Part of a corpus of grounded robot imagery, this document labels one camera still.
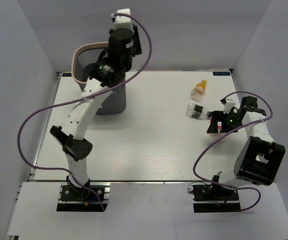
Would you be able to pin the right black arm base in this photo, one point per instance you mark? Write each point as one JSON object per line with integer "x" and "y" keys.
{"x": 212, "y": 198}

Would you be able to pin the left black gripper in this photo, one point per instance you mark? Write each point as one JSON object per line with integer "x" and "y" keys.
{"x": 137, "y": 49}

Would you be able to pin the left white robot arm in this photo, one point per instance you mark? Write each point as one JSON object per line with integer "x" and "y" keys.
{"x": 107, "y": 72}

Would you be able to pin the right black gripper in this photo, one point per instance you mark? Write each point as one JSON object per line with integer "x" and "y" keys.
{"x": 220, "y": 116}

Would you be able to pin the clear bottle red label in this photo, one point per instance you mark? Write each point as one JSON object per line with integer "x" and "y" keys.
{"x": 217, "y": 134}

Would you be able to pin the small bottle yellow cap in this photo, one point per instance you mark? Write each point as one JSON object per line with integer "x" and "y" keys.
{"x": 198, "y": 91}

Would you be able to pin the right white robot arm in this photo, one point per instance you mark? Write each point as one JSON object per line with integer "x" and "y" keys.
{"x": 261, "y": 157}

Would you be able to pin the clear bottle black label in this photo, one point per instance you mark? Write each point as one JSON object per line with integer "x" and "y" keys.
{"x": 198, "y": 112}

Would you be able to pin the grey mesh waste bin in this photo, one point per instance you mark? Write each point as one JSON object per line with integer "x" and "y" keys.
{"x": 84, "y": 59}

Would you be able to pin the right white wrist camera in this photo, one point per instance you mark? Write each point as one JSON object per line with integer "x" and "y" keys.
{"x": 229, "y": 104}

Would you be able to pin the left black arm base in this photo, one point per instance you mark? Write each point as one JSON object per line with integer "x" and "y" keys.
{"x": 70, "y": 201}

